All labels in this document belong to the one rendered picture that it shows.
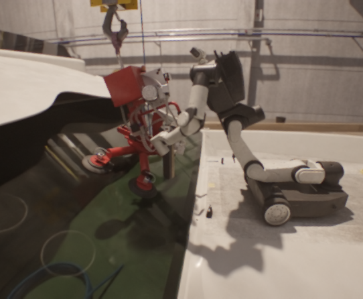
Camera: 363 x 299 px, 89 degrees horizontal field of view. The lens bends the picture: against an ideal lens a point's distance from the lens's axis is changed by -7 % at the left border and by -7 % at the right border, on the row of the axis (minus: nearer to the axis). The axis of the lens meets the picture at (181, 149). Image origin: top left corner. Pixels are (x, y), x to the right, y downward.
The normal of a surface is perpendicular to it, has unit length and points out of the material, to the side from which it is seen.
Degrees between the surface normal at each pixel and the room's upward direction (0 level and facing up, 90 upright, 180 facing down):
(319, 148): 90
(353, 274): 16
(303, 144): 90
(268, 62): 90
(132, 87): 90
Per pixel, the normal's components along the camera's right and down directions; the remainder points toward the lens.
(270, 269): -0.04, -0.81
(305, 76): -0.14, 0.32
